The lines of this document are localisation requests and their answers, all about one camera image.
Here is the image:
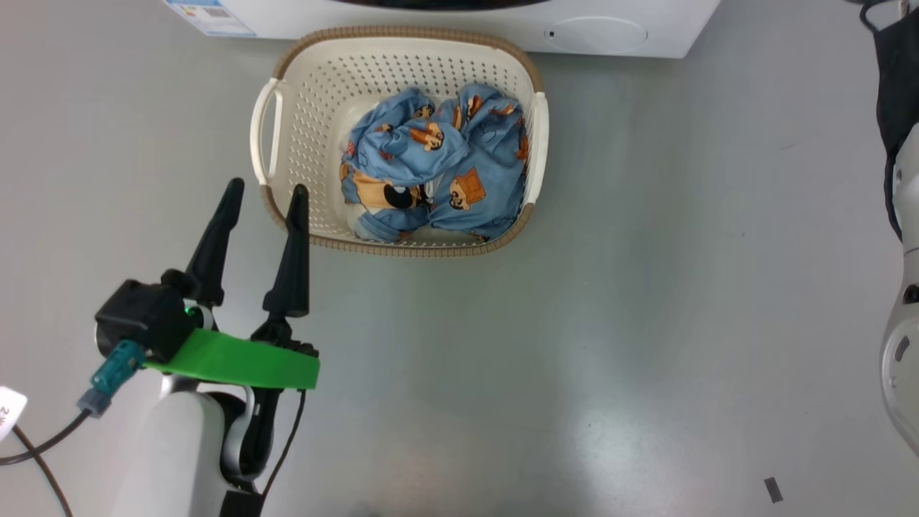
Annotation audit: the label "blue white energy label sticker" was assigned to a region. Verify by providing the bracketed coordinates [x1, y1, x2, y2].
[164, 0, 256, 37]

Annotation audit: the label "black cable with teal plug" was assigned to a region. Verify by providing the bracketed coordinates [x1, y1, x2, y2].
[0, 340, 146, 467]

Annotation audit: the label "white cable tag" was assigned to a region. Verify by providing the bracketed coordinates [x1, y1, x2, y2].
[0, 386, 28, 443]

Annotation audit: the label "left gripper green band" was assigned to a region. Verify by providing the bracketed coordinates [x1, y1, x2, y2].
[142, 177, 322, 391]

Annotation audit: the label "white front-load washing machine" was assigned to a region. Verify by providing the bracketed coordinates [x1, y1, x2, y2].
[164, 0, 721, 60]

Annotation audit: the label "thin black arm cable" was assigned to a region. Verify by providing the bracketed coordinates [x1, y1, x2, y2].
[255, 389, 308, 517]
[11, 425, 74, 517]

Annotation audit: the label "blue cartoon print clothes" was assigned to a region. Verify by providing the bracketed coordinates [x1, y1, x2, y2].
[339, 83, 531, 243]

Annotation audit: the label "cream perforated laundry basket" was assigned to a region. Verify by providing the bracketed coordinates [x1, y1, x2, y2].
[249, 26, 550, 259]

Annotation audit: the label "round white filter cover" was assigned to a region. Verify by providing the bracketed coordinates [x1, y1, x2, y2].
[544, 16, 648, 53]

